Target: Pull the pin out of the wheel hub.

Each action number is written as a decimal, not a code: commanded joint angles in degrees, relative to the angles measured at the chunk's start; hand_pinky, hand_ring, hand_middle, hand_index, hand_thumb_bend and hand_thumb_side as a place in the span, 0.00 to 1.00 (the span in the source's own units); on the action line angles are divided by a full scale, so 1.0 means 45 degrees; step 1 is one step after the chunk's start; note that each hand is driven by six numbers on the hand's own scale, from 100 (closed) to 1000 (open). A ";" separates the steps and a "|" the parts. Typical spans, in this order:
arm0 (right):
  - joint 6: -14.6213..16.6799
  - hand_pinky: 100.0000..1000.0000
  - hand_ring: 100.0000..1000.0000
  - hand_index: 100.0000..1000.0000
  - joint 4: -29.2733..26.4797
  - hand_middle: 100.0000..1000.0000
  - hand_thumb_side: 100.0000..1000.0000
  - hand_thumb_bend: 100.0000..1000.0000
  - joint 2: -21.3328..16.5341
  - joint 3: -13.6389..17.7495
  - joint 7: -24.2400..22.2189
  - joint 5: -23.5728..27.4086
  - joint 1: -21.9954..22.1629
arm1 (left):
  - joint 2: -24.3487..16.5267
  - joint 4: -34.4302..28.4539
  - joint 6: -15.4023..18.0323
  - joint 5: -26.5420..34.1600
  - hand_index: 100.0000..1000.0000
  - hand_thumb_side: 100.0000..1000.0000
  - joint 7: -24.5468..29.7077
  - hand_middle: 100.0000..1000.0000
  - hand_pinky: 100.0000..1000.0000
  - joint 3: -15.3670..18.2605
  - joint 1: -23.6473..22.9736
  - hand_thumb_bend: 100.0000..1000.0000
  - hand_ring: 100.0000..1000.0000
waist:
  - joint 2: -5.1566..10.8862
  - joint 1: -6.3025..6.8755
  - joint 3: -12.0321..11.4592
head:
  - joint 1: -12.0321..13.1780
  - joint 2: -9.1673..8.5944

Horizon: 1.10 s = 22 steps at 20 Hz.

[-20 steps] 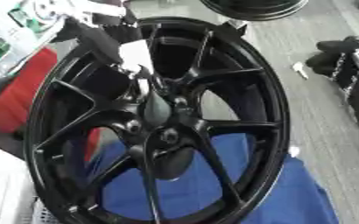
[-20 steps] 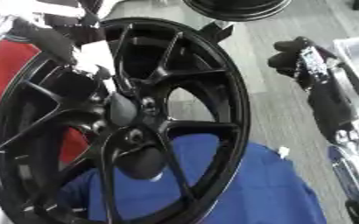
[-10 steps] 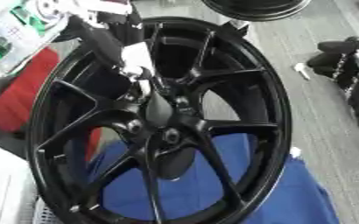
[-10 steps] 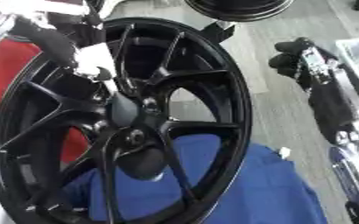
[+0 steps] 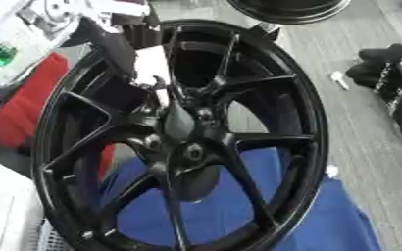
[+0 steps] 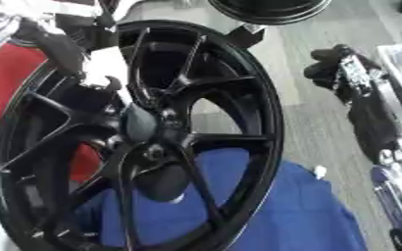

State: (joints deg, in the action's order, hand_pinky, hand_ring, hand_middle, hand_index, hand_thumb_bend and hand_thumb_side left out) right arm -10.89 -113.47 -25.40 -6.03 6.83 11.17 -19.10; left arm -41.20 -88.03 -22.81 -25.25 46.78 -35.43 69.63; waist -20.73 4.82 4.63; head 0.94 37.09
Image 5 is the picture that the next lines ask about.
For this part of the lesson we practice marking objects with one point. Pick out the white mesh basket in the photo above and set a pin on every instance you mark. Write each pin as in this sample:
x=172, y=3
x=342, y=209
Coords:
x=53, y=238

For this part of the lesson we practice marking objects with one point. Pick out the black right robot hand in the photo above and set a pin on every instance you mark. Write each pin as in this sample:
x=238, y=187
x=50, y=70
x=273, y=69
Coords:
x=376, y=76

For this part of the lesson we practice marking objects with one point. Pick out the black spoked wheel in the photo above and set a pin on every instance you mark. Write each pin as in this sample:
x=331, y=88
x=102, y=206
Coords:
x=250, y=199

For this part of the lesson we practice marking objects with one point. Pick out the white box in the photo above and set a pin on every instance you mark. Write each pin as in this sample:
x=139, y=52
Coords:
x=7, y=206

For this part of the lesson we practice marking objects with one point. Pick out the black round wheel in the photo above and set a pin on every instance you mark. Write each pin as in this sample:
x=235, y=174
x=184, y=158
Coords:
x=290, y=11

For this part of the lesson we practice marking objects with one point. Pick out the white pin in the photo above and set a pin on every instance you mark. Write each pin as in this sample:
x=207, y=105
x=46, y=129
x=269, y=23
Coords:
x=331, y=171
x=340, y=80

